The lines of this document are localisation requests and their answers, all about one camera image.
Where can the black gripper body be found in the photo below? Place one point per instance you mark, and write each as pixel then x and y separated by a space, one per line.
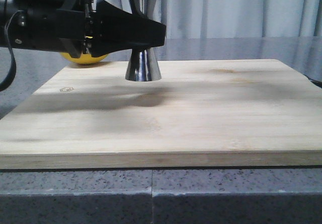
pixel 48 25

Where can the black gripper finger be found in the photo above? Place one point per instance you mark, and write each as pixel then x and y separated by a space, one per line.
pixel 116 30

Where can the steel double jigger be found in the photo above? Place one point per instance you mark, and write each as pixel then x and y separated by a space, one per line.
pixel 143 65

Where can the yellow lemon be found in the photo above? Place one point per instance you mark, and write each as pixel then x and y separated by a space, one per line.
pixel 84 58

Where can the grey curtain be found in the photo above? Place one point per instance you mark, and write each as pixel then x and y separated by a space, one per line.
pixel 187 19

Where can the wooden cutting board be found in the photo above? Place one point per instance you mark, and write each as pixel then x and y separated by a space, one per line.
pixel 207 113

